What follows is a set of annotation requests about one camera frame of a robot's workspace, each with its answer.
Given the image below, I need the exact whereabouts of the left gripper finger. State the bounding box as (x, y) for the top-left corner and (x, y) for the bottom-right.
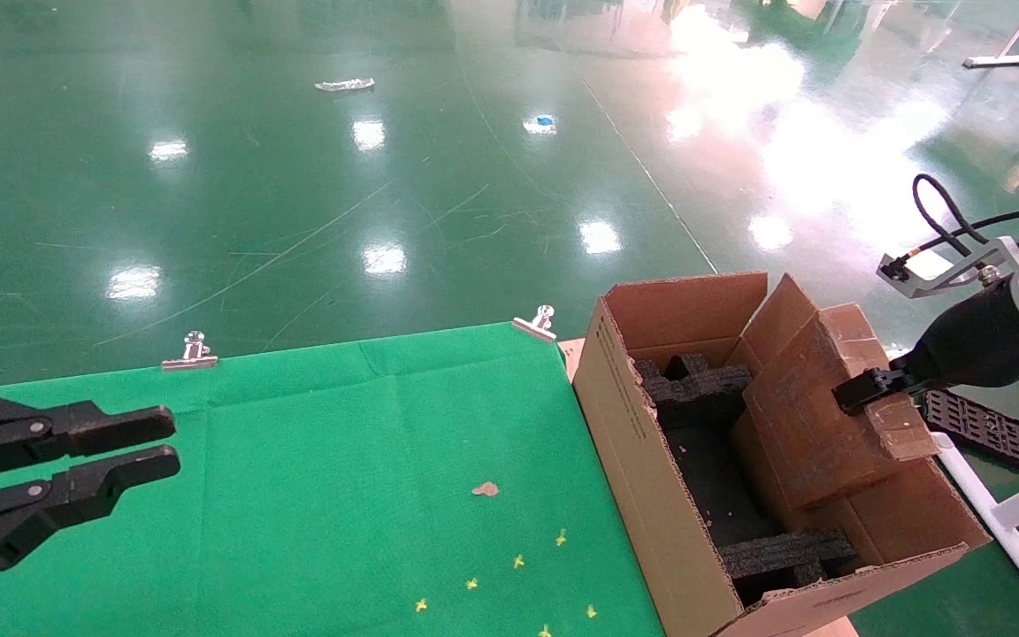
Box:
(0, 445), (181, 611)
(0, 392), (177, 485)

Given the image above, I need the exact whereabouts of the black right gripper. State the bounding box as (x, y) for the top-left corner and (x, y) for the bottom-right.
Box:
(832, 276), (1019, 417)

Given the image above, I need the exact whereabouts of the small brown cardboard box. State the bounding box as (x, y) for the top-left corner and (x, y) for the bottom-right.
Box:
(731, 301), (939, 511)

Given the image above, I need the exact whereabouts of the large open cardboard carton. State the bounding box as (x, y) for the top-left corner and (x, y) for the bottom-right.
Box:
(571, 270), (992, 637)

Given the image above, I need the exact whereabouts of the silver binder clip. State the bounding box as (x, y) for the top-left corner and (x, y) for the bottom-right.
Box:
(511, 304), (558, 344)
(162, 330), (219, 371)

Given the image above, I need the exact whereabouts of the black plastic grid tray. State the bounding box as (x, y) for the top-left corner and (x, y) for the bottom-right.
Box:
(921, 388), (1019, 476)

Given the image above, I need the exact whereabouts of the green table cloth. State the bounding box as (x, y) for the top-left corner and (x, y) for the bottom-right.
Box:
(0, 320), (665, 637)

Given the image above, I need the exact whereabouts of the black foam bottom pad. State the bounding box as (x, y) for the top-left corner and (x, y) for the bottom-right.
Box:
(658, 416), (780, 549)

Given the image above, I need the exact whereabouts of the white stand foot with pole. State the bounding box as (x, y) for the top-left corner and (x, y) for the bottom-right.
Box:
(961, 0), (1019, 70)

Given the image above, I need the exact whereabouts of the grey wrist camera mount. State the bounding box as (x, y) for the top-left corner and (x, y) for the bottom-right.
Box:
(877, 234), (1019, 300)

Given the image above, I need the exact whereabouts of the white pipe frame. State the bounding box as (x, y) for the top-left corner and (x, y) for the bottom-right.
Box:
(923, 432), (1019, 633)

